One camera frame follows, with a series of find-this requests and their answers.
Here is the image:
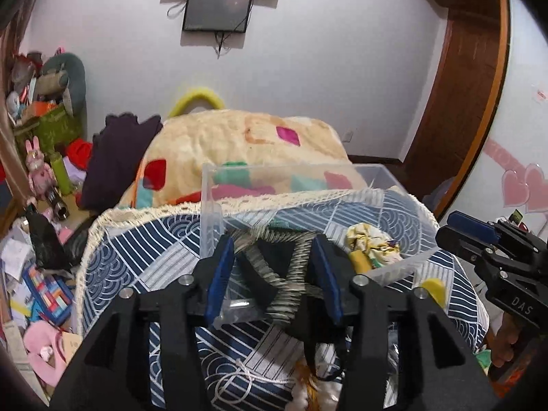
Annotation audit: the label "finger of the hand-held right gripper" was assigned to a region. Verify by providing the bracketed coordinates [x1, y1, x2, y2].
[435, 224, 497, 267]
[446, 211, 502, 243]

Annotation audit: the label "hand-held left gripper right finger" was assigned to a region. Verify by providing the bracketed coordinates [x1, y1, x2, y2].
[310, 235, 497, 411]

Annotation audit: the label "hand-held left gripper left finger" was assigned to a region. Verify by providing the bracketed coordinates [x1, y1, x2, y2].
[55, 235, 236, 411]

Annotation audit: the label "black garment with striped trim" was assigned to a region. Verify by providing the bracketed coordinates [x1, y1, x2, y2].
[231, 228, 343, 384]

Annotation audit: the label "clear plastic storage box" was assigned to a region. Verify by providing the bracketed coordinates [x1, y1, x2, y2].
[200, 163, 434, 324]

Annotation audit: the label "yellow soft item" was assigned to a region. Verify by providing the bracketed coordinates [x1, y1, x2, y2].
[420, 277, 447, 307]

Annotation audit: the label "person's right hand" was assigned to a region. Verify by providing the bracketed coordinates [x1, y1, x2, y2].
[490, 312, 532, 369]

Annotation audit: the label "floral yellow white cloth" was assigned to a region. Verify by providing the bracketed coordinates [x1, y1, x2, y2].
[346, 222, 403, 275]

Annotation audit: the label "pink heart stickers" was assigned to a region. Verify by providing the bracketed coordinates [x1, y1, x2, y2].
[488, 139, 548, 214]

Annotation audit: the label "blue patterned cover with lace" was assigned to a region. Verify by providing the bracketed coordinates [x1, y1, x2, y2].
[76, 187, 489, 411]

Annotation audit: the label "orange white cloth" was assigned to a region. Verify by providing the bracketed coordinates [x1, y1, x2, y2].
[291, 357, 345, 411]

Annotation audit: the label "cream blanket with coloured patches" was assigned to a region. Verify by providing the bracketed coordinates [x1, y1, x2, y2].
[120, 110, 364, 208]

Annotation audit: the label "wooden door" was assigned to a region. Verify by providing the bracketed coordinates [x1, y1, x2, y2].
[402, 0, 512, 219]

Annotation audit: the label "dark purple garment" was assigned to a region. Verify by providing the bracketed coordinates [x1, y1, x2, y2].
[79, 112, 164, 211]

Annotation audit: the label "colourful blue book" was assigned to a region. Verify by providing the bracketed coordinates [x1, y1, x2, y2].
[22, 263, 75, 326]

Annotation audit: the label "black bag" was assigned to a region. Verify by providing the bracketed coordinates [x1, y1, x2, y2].
[25, 203, 71, 271]

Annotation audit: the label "yellow hoop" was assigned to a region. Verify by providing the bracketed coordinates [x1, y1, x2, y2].
[168, 87, 225, 117]

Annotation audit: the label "red cloth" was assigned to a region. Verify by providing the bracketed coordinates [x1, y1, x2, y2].
[64, 138, 96, 172]

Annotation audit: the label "green bottle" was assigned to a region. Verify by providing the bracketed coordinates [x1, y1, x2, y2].
[50, 152, 74, 195]

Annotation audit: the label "pink slipper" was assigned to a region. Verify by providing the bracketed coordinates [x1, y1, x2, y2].
[23, 321, 71, 388]

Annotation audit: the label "pink rabbit toy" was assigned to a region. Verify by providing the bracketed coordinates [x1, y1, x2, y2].
[25, 136, 53, 202]

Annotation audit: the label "green box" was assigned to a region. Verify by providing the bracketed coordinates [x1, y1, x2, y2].
[15, 105, 84, 155]

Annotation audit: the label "grey-green plush cushion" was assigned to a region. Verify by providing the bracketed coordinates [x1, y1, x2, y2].
[40, 52, 87, 116]

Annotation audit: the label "white string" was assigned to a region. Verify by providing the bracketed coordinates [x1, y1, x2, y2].
[213, 353, 296, 411]

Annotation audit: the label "small black wall screen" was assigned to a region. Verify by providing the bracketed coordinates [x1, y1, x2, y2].
[182, 0, 254, 34]

